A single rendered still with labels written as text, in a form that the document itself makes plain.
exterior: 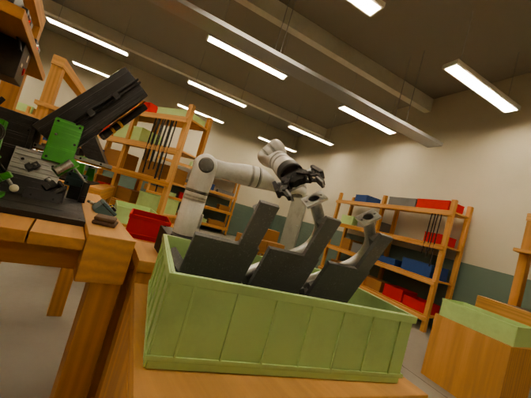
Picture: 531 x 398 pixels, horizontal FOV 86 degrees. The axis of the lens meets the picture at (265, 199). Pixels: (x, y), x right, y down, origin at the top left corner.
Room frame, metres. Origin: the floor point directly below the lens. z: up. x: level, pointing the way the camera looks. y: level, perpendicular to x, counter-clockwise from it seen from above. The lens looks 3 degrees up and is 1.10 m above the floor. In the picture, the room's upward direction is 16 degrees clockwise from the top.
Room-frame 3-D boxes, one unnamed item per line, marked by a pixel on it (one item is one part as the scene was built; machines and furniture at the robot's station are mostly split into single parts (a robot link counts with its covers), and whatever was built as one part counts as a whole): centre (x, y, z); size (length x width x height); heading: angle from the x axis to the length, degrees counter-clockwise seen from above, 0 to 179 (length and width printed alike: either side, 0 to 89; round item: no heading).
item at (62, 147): (1.35, 0.99, 1.17); 0.13 x 0.12 x 0.20; 35
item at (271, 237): (7.85, -0.18, 0.37); 1.20 x 0.80 x 0.74; 121
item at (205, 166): (1.14, 0.27, 1.19); 0.09 x 0.09 x 0.17; 19
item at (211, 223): (9.98, 2.55, 1.12); 3.16 x 0.54 x 2.24; 113
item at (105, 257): (1.53, 0.86, 0.83); 1.50 x 0.14 x 0.15; 35
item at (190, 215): (1.15, 0.28, 1.03); 0.09 x 0.09 x 0.17; 38
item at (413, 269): (6.06, -2.61, 1.10); 3.01 x 0.55 x 2.20; 23
